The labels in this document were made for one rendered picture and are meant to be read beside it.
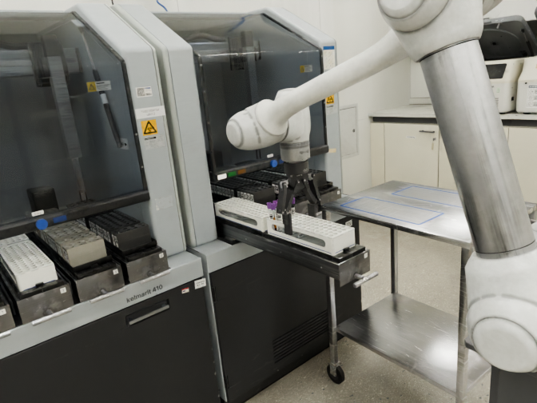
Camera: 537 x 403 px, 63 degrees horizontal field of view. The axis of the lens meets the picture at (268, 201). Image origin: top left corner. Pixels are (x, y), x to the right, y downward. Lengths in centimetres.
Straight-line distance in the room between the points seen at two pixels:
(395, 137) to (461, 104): 309
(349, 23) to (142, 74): 260
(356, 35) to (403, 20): 310
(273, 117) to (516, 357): 73
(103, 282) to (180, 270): 26
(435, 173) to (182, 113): 261
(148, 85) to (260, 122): 48
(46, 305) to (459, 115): 114
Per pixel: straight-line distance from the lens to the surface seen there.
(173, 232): 157
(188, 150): 155
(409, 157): 387
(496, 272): 85
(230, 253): 161
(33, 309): 138
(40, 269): 139
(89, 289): 141
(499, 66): 351
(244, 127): 113
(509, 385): 119
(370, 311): 203
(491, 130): 84
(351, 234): 130
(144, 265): 145
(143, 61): 149
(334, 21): 371
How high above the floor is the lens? 133
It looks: 17 degrees down
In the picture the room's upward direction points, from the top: 5 degrees counter-clockwise
